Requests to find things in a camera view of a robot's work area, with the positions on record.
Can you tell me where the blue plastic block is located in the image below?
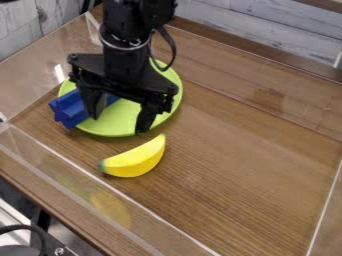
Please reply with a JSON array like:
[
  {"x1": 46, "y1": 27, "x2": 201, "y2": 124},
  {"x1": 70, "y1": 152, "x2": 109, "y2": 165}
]
[{"x1": 48, "y1": 88, "x2": 122, "y2": 130}]

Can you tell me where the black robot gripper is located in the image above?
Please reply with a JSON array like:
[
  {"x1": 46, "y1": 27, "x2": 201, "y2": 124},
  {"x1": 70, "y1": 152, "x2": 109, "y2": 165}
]
[{"x1": 67, "y1": 46, "x2": 179, "y2": 134}]

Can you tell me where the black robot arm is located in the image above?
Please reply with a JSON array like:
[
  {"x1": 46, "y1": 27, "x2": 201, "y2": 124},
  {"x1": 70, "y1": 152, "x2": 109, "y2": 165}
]
[{"x1": 67, "y1": 0, "x2": 179, "y2": 133}]

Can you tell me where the green round plate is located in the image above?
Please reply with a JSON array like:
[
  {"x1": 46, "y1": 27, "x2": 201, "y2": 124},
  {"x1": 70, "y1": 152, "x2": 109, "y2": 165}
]
[{"x1": 58, "y1": 58, "x2": 185, "y2": 138}]

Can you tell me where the black metal stand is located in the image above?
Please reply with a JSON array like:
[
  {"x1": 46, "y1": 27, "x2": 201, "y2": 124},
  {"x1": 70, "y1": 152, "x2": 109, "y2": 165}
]
[{"x1": 30, "y1": 208, "x2": 79, "y2": 256}]

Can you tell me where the clear acrylic front wall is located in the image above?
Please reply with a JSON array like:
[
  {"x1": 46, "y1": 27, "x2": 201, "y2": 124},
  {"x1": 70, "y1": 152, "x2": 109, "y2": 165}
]
[{"x1": 0, "y1": 123, "x2": 221, "y2": 256}]

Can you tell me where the yellow toy banana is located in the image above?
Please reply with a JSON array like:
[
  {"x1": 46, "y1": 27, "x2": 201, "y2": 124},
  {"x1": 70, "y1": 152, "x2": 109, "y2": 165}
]
[{"x1": 99, "y1": 134, "x2": 166, "y2": 178}]

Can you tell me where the black cable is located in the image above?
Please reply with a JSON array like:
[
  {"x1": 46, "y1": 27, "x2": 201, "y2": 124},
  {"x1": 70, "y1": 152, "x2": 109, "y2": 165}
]
[{"x1": 0, "y1": 223, "x2": 46, "y2": 256}]

